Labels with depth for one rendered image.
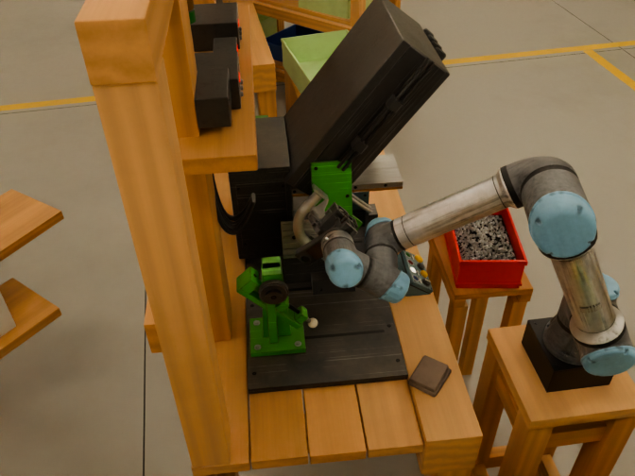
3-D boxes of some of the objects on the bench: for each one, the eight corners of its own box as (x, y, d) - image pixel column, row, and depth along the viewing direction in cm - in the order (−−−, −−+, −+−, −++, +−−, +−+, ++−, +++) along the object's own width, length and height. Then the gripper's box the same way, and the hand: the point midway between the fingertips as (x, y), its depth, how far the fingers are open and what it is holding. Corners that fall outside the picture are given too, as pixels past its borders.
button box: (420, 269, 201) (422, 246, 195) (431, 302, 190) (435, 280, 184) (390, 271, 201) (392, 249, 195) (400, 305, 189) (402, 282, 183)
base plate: (349, 157, 251) (349, 152, 249) (407, 379, 166) (408, 374, 165) (243, 164, 248) (243, 160, 246) (248, 394, 163) (248, 389, 162)
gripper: (370, 244, 145) (356, 211, 165) (333, 212, 141) (322, 181, 161) (345, 269, 147) (334, 233, 167) (306, 238, 143) (300, 205, 163)
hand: (321, 217), depth 163 cm, fingers open, 5 cm apart
